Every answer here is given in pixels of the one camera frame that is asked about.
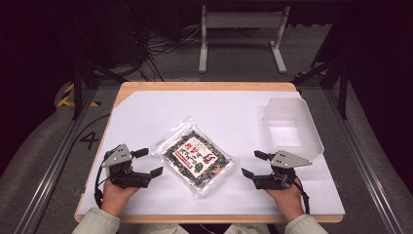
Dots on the aluminium rail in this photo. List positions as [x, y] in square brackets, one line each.
[48, 182]
[363, 162]

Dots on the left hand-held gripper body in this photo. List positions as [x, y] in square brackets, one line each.
[117, 156]

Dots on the yellow black hazard tape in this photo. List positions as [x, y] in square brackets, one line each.
[66, 97]

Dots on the clear seaweed snack packet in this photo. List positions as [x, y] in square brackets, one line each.
[196, 157]

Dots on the person's left hand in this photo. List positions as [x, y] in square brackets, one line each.
[114, 198]

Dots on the black metal stand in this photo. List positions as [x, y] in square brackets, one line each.
[77, 87]
[342, 91]

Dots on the person's right hand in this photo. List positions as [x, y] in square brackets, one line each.
[289, 203]

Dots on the white metal stand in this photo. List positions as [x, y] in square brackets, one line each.
[243, 20]

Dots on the white table sheet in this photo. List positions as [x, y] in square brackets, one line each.
[227, 107]

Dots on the translucent plastic container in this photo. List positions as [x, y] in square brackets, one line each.
[292, 130]

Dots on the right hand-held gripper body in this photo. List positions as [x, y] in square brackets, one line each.
[287, 160]

